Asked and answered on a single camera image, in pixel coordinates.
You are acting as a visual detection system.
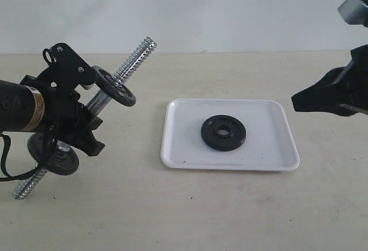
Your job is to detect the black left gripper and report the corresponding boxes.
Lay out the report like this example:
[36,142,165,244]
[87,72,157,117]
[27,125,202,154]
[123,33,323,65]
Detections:
[18,74,105,158]

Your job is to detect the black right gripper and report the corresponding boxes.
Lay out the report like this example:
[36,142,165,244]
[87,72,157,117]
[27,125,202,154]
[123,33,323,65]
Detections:
[291,44,367,116]

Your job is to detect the chrome threaded dumbbell bar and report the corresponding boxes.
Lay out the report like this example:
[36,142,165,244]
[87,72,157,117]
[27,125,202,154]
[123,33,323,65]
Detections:
[13,37,157,200]

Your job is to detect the black weight plate tray end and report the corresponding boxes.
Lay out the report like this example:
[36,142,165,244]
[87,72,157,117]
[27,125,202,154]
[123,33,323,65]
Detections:
[92,66,136,107]

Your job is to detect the black weight plate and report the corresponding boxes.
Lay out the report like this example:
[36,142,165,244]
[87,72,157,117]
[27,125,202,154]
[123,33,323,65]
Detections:
[201,115,247,151]

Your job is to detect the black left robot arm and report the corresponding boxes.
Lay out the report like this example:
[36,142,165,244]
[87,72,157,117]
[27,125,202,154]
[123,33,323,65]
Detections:
[1,75,105,157]

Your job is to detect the white rectangular plastic tray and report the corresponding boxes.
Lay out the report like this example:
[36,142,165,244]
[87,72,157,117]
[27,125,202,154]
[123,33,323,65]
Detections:
[160,98,300,172]

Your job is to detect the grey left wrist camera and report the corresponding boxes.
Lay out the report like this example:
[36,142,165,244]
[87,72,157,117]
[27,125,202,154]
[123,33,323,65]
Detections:
[80,66,98,90]

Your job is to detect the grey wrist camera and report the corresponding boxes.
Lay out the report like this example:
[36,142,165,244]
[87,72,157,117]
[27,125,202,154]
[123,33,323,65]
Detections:
[338,0,367,28]
[80,66,98,90]

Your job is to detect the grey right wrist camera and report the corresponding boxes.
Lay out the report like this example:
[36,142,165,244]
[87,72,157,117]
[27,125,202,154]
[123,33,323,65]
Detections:
[338,0,367,28]

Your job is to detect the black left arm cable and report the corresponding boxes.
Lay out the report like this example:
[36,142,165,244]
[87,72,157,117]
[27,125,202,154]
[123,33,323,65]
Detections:
[0,83,70,183]

